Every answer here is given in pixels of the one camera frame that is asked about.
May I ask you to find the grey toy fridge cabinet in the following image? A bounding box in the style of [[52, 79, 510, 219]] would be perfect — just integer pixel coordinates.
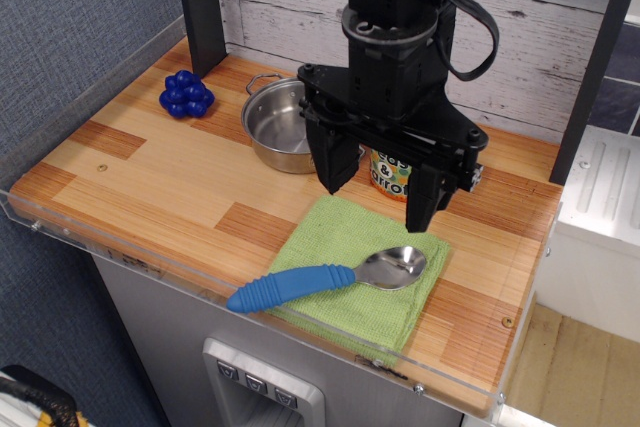
[[95, 257, 463, 426]]

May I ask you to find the dark upright post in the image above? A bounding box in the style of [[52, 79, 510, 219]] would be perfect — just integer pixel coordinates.
[[181, 0, 227, 77], [549, 0, 632, 186]]

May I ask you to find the green folded cloth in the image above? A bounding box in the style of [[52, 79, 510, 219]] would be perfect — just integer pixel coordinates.
[[264, 195, 452, 354]]

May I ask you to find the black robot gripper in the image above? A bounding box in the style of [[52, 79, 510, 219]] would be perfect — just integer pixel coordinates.
[[297, 41, 488, 233]]

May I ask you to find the black and yellow object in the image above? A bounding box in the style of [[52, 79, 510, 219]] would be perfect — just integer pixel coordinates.
[[1, 365, 92, 427]]

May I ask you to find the clear acrylic table guard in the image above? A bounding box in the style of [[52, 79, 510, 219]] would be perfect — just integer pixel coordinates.
[[7, 21, 560, 418]]

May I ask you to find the blue handled metal spoon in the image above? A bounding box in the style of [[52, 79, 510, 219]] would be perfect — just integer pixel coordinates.
[[226, 246, 428, 313]]

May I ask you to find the white toy sink unit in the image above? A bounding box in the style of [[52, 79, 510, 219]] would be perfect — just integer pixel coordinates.
[[534, 126, 639, 341]]

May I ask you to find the peas and carrots can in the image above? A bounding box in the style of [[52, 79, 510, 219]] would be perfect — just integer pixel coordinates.
[[370, 149, 412, 203]]

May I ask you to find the small steel pot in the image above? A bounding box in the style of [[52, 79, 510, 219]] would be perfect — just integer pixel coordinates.
[[241, 73, 316, 174]]

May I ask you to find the silver dispenser button panel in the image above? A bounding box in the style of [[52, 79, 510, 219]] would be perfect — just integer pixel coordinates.
[[202, 338, 326, 426]]

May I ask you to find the blue toy grape bunch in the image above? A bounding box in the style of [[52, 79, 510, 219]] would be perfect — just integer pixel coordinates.
[[159, 70, 215, 119]]

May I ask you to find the dark left upright post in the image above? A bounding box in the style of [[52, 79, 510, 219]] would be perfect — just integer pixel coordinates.
[[181, 0, 227, 77]]

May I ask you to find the dark right upright post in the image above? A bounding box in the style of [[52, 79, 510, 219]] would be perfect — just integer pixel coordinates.
[[549, 0, 632, 186]]

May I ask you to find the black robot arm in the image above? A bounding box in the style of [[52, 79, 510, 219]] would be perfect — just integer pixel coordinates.
[[298, 0, 499, 233]]

